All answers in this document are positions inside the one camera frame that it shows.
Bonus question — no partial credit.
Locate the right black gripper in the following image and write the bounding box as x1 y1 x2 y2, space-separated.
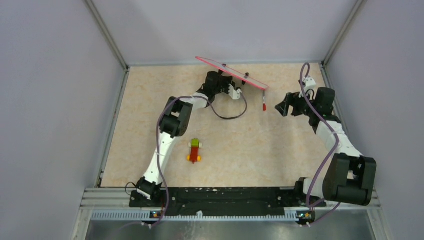
275 89 318 117

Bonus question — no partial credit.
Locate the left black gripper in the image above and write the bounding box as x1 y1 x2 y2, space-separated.
212 75 235 95

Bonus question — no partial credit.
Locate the pink framed whiteboard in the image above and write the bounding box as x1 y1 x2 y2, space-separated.
195 56 269 90

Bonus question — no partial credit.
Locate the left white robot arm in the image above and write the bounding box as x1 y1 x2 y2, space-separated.
136 70 240 207

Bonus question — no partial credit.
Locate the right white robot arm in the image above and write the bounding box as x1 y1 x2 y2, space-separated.
275 87 377 207

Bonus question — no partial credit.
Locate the red whiteboard marker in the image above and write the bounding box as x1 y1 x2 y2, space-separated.
262 90 267 112

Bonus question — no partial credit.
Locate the red green toy car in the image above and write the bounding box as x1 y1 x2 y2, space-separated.
187 138 203 164

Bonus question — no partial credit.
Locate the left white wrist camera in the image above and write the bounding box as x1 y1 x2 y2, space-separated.
227 84 242 100

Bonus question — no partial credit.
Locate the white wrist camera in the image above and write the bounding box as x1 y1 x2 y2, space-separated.
299 76 317 98
227 84 242 100

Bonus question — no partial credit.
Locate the whiteboard wire stand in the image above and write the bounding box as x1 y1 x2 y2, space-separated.
241 72 250 86

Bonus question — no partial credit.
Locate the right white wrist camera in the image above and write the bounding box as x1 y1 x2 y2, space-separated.
299 76 317 98

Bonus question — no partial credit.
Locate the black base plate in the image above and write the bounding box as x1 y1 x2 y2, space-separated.
129 187 307 217

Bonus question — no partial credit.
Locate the white cable duct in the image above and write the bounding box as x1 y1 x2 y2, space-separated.
91 210 299 222

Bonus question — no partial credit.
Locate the aluminium frame rail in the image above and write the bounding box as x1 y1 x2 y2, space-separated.
79 187 382 210

